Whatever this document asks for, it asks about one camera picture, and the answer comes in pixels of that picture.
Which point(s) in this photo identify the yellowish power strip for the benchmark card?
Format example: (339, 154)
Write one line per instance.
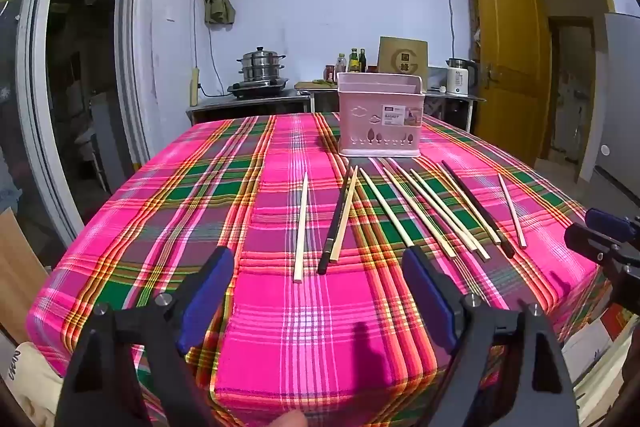
(194, 86)

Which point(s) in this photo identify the clear plastic bottle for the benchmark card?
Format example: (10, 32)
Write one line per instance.
(341, 64)

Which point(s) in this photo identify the dark sauce bottle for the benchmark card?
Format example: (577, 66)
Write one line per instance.
(363, 63)

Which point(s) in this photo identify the set of light wooden chopsticks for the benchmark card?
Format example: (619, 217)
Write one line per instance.
(300, 232)

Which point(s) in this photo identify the pink plastic utensil basket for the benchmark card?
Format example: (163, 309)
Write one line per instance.
(380, 117)

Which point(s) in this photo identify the wooden cutting board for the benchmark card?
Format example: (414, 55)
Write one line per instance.
(310, 85)

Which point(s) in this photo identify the red sauce jar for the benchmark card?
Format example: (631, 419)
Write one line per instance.
(329, 73)

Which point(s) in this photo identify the black chopstick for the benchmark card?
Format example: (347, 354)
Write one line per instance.
(479, 211)
(337, 217)

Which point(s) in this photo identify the black induction cooker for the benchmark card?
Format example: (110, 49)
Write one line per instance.
(257, 88)

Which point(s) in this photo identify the green bottle yellow label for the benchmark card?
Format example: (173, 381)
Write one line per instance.
(354, 63)

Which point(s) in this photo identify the red box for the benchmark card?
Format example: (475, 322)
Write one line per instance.
(614, 322)

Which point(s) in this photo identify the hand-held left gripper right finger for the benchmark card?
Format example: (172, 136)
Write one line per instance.
(430, 302)

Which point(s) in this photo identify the person's left hand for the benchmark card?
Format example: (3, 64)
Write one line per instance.
(290, 419)

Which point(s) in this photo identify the white panel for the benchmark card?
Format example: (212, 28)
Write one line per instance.
(617, 107)

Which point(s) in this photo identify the white electric kettle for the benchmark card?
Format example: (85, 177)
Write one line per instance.
(457, 79)

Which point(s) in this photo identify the steel steamer pot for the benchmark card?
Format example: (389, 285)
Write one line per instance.
(261, 64)

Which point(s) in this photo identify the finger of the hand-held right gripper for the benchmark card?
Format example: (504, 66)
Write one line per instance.
(592, 244)
(607, 222)

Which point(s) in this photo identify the white cloth bag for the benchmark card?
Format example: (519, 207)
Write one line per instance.
(30, 374)

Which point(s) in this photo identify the steel shelf table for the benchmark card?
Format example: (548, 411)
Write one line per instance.
(450, 104)

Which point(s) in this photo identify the metal counter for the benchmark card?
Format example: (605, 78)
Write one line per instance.
(245, 104)

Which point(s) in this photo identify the gold gift box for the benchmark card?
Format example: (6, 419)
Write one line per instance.
(402, 57)

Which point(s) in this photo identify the pink plaid tablecloth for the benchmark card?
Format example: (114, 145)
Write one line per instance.
(310, 322)

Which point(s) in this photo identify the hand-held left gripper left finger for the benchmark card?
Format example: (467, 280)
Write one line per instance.
(210, 297)

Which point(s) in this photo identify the yellow wooden door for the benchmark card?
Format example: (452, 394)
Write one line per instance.
(510, 32)

